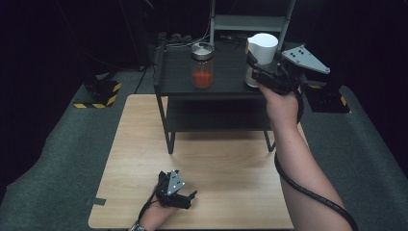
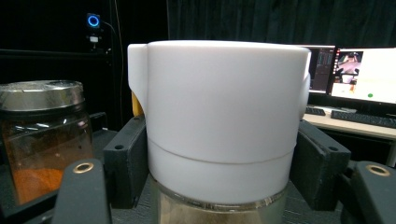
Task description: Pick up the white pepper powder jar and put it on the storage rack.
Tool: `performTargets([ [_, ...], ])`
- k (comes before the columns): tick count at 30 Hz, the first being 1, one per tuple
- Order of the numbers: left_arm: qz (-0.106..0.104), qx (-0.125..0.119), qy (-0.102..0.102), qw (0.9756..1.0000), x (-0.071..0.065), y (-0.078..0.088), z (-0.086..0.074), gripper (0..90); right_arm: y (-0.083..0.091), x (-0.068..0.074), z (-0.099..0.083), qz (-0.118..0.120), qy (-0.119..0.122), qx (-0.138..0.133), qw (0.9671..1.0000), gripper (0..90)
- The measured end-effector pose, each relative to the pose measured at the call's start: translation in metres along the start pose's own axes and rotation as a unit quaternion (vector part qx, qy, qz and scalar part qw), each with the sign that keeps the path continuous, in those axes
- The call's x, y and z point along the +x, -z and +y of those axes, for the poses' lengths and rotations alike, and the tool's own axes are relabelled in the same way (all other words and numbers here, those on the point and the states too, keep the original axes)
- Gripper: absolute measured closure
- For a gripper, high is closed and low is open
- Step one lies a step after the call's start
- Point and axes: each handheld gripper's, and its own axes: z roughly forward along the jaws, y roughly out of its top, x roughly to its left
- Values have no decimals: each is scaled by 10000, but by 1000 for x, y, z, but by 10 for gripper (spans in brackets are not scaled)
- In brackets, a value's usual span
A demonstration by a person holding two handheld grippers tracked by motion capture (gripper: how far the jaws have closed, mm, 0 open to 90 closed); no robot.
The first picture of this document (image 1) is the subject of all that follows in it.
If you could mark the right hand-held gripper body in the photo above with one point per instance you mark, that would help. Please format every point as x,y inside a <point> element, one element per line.
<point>288,72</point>

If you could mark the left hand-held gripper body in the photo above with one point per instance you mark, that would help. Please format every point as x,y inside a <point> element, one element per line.
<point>171,187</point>

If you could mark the white cup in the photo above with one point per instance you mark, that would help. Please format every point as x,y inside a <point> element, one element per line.
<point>263,46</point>

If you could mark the black two-tier rack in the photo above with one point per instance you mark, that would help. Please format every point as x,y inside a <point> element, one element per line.
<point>224,83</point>

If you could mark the glass jar of orange powder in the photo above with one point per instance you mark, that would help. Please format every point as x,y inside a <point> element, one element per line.
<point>202,70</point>

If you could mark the person's left hand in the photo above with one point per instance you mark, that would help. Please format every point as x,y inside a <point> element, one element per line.
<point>157,216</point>

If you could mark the person's right hand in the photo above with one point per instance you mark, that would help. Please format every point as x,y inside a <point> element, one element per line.
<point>282,109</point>

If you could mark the black yellow striped stand base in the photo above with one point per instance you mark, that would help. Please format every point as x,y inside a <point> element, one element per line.
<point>327,97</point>
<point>99,93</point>

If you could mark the wristwatch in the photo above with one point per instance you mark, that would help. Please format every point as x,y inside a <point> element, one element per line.
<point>136,227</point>

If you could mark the grey tape strip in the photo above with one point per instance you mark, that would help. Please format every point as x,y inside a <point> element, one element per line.
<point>96,201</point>

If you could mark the black power strip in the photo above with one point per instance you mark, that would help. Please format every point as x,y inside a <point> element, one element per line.
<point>174,38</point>

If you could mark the grey metal frame stand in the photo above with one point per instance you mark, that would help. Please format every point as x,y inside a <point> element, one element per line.
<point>250,23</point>

